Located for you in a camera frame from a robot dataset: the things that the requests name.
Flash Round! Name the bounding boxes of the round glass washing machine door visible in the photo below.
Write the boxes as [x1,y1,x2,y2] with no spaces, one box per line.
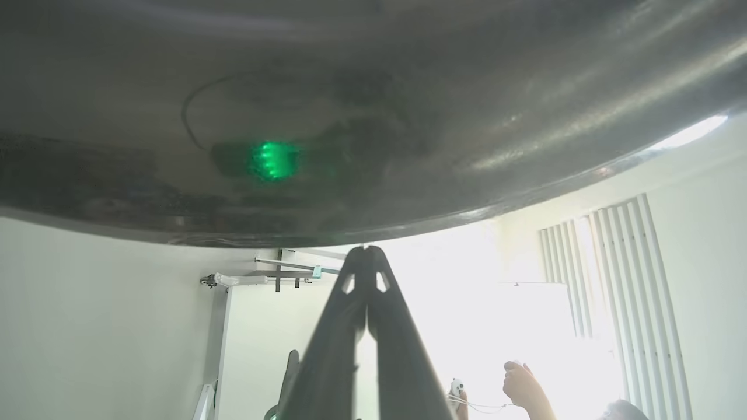
[0,0,747,249]

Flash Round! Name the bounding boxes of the white vertical window blinds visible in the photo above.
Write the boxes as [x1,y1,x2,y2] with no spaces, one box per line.
[538,194,695,420]

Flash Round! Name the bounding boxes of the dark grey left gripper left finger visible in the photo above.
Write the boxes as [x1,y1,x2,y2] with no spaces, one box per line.
[280,245,369,420]

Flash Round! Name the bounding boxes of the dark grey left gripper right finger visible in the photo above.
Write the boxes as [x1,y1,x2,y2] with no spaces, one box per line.
[365,245,456,420]

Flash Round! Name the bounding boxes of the white board panel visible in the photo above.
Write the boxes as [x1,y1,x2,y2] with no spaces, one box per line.
[213,284,351,420]

